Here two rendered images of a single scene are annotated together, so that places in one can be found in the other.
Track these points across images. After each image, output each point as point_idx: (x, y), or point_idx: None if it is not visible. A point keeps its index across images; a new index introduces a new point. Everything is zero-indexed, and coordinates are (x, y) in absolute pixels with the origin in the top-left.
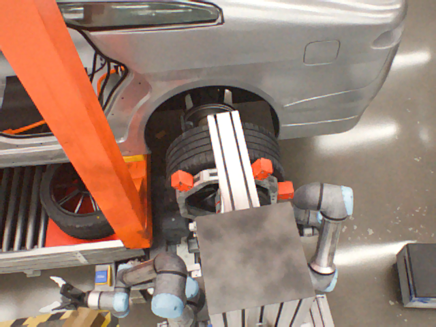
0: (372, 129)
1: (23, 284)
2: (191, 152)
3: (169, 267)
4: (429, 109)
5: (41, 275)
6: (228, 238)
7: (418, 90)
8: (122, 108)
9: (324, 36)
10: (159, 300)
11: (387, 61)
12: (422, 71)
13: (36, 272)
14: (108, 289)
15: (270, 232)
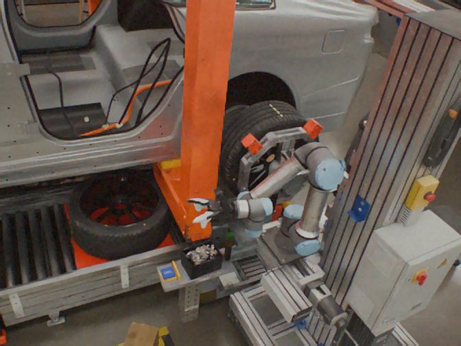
0: None
1: (45, 335)
2: (253, 121)
3: (320, 144)
4: None
5: (65, 321)
6: (434, 19)
7: (348, 133)
8: (179, 97)
9: (338, 25)
10: (326, 163)
11: (369, 56)
12: (344, 122)
13: (59, 319)
14: (178, 283)
15: (455, 17)
